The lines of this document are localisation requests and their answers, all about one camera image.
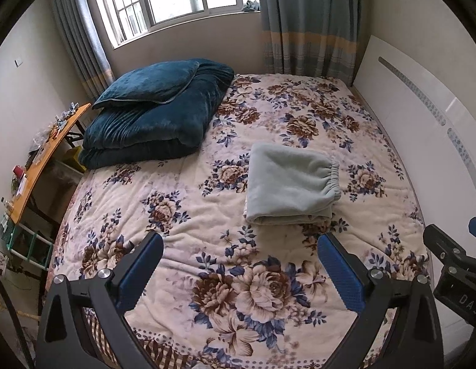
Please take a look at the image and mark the grey-blue curtain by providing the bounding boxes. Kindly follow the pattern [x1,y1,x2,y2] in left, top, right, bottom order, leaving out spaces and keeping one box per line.
[260,0,362,85]
[50,0,115,101]

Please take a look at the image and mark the light green fleece pants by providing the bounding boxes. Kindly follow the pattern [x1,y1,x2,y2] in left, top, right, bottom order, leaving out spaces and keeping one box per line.
[245,142,341,226]

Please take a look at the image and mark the left grey-blue curtain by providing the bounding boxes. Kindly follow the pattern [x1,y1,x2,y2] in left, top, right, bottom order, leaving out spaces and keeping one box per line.
[50,0,115,101]

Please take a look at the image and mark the floral fleece bed blanket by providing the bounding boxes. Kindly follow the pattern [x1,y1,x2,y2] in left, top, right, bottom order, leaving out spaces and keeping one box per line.
[49,74,429,368]

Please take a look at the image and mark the white bed headboard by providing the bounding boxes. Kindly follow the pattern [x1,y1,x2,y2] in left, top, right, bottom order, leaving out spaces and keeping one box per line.
[352,35,476,354]

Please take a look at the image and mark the red cup on table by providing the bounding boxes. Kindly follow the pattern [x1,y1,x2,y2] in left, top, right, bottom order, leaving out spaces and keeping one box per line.
[13,165,25,181]

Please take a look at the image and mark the yellow box under table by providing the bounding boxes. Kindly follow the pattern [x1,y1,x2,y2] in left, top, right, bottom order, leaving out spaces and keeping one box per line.
[62,146,86,173]

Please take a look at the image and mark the right grey-blue curtain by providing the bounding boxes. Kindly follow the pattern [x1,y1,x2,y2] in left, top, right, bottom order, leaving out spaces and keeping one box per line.
[260,0,362,85]

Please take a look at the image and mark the folded dark teal duvet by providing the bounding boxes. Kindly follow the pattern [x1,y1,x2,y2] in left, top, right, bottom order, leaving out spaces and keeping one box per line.
[80,58,234,169]

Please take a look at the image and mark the green white metal rack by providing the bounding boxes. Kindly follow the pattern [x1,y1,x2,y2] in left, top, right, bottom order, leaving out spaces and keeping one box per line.
[0,215,54,271]

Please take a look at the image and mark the orange wooden side table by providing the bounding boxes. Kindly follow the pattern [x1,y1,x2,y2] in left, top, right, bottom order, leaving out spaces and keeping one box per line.
[9,103,91,224]

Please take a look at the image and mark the dark teal pillow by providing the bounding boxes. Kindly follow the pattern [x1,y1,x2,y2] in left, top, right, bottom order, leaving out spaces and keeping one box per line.
[92,59,199,110]

